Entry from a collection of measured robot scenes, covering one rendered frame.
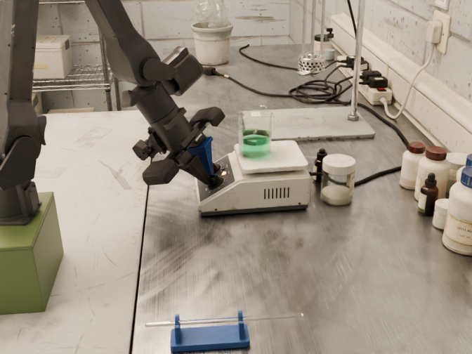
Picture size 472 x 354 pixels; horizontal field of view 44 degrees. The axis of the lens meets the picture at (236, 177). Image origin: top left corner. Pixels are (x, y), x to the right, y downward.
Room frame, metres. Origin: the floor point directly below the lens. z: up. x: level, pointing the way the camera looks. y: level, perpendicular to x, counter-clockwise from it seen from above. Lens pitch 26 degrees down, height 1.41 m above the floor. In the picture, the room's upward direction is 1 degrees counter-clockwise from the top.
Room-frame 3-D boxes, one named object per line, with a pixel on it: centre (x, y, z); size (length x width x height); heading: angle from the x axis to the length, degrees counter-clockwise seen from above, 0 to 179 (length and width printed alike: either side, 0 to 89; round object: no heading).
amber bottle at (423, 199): (0.90, -0.34, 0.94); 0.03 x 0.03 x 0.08
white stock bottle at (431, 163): (0.95, -0.36, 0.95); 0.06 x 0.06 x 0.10
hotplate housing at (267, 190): (0.97, -0.04, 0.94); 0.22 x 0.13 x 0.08; 97
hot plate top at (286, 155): (0.97, -0.06, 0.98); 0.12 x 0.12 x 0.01; 7
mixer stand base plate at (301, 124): (1.34, -0.17, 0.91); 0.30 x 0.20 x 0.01; 95
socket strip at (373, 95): (1.68, -0.38, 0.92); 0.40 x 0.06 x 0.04; 5
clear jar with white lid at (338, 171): (0.95, -0.19, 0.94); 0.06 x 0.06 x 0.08
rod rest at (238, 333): (0.58, 0.04, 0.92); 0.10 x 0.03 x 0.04; 94
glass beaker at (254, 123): (0.97, -0.04, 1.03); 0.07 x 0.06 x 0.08; 160
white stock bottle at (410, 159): (1.01, -0.34, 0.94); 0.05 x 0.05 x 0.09
